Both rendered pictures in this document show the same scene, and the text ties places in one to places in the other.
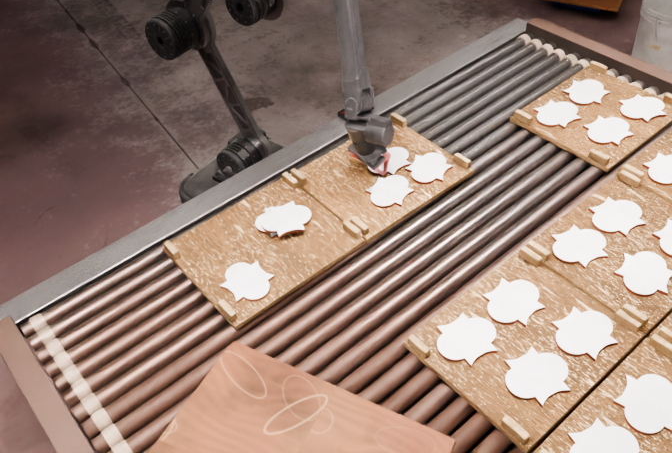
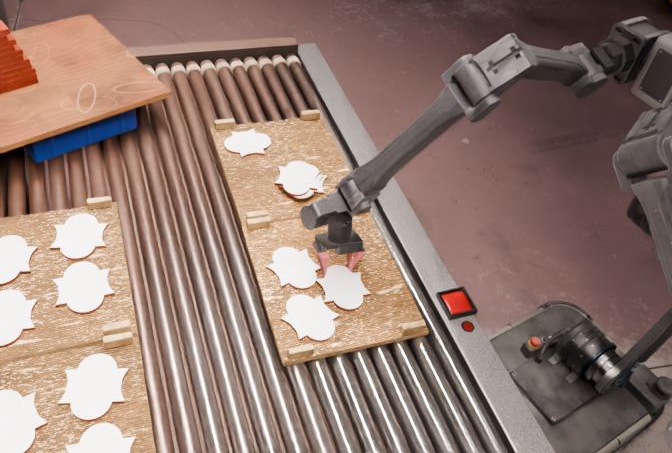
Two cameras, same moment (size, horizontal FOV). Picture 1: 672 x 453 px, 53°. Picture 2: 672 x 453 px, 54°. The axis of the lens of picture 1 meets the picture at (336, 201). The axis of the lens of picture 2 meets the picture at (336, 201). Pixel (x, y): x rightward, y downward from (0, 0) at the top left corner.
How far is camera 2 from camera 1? 2.01 m
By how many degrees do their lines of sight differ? 68
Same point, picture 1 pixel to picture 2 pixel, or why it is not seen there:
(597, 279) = (44, 374)
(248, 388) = (126, 86)
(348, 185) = not seen: hidden behind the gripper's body
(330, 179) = not seen: hidden behind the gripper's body
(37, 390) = (226, 44)
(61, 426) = (192, 47)
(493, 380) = (31, 234)
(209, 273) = (273, 129)
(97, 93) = not seen: outside the picture
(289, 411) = (91, 95)
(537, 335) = (37, 285)
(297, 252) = (259, 179)
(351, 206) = (293, 233)
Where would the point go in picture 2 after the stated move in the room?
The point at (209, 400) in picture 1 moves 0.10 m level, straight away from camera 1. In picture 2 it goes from (133, 71) to (168, 73)
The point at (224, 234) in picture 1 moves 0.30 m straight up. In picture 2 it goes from (312, 148) to (323, 60)
